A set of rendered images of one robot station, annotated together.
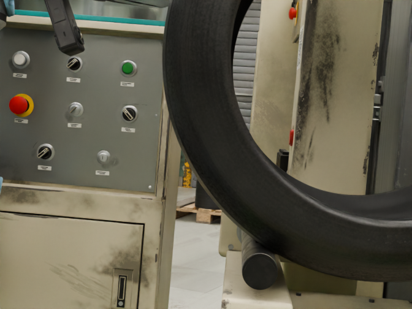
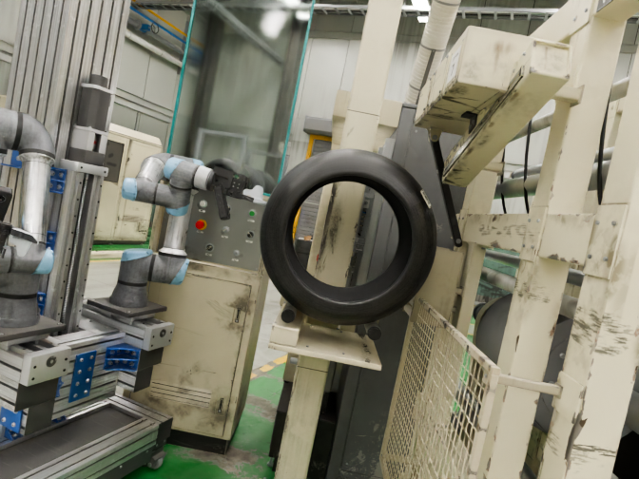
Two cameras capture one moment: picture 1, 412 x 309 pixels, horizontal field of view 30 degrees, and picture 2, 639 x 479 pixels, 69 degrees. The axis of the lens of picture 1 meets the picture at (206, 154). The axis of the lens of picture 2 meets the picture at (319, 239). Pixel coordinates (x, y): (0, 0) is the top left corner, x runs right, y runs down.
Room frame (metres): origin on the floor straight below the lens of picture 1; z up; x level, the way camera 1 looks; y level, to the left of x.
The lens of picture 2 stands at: (-0.51, -0.09, 1.25)
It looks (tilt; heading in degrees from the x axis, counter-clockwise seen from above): 3 degrees down; 358
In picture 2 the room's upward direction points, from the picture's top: 11 degrees clockwise
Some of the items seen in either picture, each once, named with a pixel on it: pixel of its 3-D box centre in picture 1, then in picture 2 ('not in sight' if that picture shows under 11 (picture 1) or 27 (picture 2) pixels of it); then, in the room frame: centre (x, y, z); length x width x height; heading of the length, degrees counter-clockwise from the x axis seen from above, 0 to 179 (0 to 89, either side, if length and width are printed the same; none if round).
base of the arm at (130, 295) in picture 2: not in sight; (130, 291); (1.41, 0.58, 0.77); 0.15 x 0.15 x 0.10
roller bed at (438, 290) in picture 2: not in sight; (431, 283); (1.32, -0.61, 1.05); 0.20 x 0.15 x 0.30; 178
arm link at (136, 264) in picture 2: not in sight; (137, 264); (1.41, 0.58, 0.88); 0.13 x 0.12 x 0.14; 104
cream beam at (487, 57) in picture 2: not in sight; (472, 93); (0.98, -0.52, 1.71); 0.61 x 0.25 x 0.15; 178
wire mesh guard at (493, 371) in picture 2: not in sight; (419, 428); (0.87, -0.55, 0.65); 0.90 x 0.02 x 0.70; 178
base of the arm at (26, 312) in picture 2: not in sight; (13, 305); (0.95, 0.78, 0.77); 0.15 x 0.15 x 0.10
